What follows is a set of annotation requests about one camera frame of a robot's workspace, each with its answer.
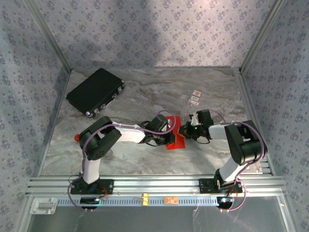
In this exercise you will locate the small white card packet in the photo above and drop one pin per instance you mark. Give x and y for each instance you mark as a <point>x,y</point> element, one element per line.
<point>195,96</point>

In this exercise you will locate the yellow tag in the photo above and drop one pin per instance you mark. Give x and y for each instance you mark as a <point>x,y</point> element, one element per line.
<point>145,199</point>

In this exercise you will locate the red cloth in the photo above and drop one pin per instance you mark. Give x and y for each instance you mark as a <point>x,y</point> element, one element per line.
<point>179,142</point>

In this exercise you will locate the grey metal bracket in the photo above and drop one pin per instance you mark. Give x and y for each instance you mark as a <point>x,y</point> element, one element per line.
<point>43,206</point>

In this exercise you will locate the orange label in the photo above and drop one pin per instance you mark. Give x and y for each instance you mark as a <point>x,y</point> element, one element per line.
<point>171,200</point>

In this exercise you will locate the aluminium frame post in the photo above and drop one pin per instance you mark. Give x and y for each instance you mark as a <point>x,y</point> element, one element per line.
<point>263,36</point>

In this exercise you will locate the aluminium side rail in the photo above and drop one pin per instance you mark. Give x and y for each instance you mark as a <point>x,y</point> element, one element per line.
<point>253,108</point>
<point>56,120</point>

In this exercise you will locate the black hard case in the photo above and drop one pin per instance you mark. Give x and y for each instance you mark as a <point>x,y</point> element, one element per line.
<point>94,91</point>

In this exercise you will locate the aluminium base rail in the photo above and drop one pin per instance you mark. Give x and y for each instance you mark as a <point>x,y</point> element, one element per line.
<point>157,184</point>

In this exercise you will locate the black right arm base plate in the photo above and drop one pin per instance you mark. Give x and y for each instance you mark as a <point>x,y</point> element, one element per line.
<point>205,186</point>

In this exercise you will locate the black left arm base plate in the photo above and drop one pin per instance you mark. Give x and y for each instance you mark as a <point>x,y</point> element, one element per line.
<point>108,187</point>

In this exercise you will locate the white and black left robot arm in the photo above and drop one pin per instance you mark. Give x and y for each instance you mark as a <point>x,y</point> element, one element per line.
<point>130,134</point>

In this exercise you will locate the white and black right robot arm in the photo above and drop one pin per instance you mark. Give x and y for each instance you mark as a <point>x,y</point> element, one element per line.
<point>241,145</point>

